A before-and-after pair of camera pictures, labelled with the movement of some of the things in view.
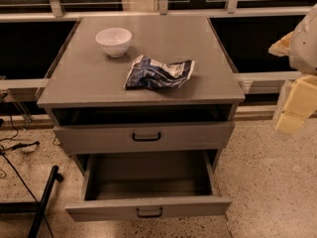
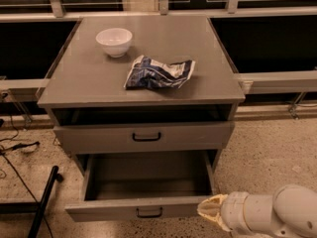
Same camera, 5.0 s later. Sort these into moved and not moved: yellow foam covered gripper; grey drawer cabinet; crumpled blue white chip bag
Moved: yellow foam covered gripper
Not moved: crumpled blue white chip bag; grey drawer cabinet
